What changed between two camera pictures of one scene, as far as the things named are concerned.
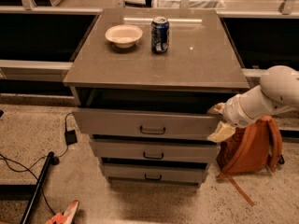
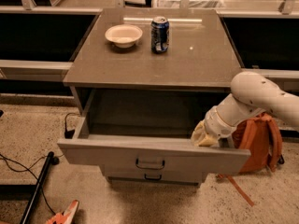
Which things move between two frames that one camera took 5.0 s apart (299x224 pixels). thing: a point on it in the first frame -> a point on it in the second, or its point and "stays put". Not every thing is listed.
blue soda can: (160, 35) stays put
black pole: (31, 203) stays put
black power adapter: (70, 137) stays put
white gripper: (232, 111) -> (219, 124)
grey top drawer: (145, 124) -> (168, 152)
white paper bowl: (123, 35) stays put
